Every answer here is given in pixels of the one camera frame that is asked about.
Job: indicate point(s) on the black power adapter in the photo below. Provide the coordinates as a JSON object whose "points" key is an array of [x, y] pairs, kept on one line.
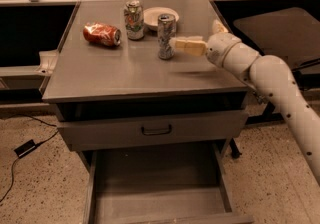
{"points": [[25, 148]]}

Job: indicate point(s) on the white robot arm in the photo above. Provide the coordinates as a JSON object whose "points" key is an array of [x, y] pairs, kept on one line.
{"points": [[268, 75]]}

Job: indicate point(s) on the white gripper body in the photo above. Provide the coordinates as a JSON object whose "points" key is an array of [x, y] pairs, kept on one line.
{"points": [[218, 49]]}

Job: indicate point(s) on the grey drawer cabinet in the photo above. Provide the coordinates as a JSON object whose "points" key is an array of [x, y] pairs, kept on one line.
{"points": [[93, 82]]}

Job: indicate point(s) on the silver redbull can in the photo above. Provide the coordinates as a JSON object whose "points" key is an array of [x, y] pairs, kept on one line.
{"points": [[166, 30]]}

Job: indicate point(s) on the green white soda can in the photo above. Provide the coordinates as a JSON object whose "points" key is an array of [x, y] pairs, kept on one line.
{"points": [[134, 20]]}

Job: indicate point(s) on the open grey middle drawer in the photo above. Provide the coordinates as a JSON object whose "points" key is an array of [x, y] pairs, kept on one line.
{"points": [[166, 184]]}

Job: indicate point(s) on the red soda can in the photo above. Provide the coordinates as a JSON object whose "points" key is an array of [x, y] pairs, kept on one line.
{"points": [[103, 34]]}

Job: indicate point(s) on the white plastic bracket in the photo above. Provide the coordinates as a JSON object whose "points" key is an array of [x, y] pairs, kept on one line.
{"points": [[48, 61]]}

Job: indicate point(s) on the black drawer handle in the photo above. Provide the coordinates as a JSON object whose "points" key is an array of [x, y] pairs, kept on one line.
{"points": [[156, 131]]}

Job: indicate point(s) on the grey top drawer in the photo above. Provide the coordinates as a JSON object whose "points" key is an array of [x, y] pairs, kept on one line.
{"points": [[126, 132]]}

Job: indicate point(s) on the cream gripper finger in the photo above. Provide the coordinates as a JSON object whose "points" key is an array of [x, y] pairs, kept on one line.
{"points": [[194, 45], [218, 27]]}

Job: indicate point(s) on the white paper bowl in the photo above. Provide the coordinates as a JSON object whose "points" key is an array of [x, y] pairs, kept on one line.
{"points": [[151, 16]]}

